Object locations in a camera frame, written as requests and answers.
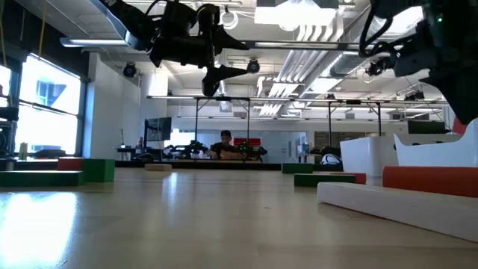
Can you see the black station frame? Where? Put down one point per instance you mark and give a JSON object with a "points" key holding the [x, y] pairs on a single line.
{"points": [[353, 101], [231, 98]]}

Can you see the long green block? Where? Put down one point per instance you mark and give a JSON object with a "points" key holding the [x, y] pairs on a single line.
{"points": [[324, 180], [297, 168], [41, 178]]}

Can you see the large window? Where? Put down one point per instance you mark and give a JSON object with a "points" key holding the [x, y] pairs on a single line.
{"points": [[48, 127]]}

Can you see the pale bottle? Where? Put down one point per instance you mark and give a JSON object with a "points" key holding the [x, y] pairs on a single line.
{"points": [[23, 151]]}

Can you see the white plastic bin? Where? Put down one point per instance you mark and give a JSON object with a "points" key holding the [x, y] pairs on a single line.
{"points": [[437, 153], [367, 155]]}

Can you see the silver ventilation duct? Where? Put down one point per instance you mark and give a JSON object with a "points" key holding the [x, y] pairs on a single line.
{"points": [[351, 56]]}

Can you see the person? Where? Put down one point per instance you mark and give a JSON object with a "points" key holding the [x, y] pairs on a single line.
{"points": [[224, 147]]}

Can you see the black mounting bracket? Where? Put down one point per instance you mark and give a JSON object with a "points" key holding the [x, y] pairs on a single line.
{"points": [[7, 114]]}

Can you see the red cube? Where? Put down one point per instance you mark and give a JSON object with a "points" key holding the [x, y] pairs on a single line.
{"points": [[459, 127], [70, 163]]}

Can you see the red rectangular block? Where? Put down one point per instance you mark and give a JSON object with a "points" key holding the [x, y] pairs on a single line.
{"points": [[361, 178], [429, 181]]}

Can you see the white round helmet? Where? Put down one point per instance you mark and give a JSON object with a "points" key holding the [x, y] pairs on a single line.
{"points": [[330, 160]]}

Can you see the green cube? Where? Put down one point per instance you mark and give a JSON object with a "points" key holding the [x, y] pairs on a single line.
{"points": [[98, 170]]}

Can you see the black background robot arms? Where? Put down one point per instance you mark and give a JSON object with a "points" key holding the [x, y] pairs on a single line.
{"points": [[192, 148]]}

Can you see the black table frame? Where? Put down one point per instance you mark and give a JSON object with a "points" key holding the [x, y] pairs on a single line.
{"points": [[209, 164]]}

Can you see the black ceiling camera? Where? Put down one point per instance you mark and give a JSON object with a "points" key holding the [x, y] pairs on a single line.
{"points": [[129, 70], [253, 66]]}

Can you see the dark office desk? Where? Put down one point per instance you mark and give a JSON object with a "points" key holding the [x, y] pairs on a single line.
{"points": [[130, 150]]}

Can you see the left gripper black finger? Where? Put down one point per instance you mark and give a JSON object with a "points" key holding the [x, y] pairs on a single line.
{"points": [[216, 76], [228, 43]]}

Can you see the black computer monitor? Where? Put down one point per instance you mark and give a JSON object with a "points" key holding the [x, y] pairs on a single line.
{"points": [[158, 129]]}

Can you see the red wall sign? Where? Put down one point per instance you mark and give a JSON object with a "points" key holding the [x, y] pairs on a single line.
{"points": [[254, 141]]}

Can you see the black background robot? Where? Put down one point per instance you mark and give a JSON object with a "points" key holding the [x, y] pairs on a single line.
{"points": [[257, 152]]}

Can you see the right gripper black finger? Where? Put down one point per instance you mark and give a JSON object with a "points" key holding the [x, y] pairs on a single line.
{"points": [[457, 93], [475, 93]]}

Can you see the black wide monitor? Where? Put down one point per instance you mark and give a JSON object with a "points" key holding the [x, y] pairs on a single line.
{"points": [[425, 127]]}

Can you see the black hanging camera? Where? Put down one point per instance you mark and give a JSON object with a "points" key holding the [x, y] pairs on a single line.
{"points": [[375, 68]]}

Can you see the long pale wooden block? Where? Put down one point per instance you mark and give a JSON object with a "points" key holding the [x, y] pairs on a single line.
{"points": [[396, 209]]}

